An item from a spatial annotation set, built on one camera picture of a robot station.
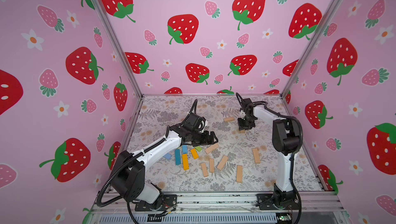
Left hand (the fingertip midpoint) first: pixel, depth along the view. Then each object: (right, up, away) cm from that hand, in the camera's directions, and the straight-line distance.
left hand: (213, 141), depth 81 cm
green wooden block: (-8, -7, +11) cm, 16 cm away
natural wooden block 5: (-5, -17, +3) cm, 18 cm away
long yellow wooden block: (-16, -14, +7) cm, 22 cm away
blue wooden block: (-27, -11, +9) cm, 30 cm away
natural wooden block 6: (+14, -19, +2) cm, 24 cm away
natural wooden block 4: (-1, -16, +3) cm, 17 cm away
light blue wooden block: (-17, -8, +11) cm, 22 cm away
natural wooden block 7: (+26, -10, +9) cm, 30 cm away
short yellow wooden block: (-11, -9, +9) cm, 17 cm away
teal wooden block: (-20, -13, +8) cm, 25 cm away
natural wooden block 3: (+6, -14, +7) cm, 17 cm away
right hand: (+19, +4, +20) cm, 27 cm away
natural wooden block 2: (-1, -7, +12) cm, 14 cm away
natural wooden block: (+13, +10, +26) cm, 31 cm away
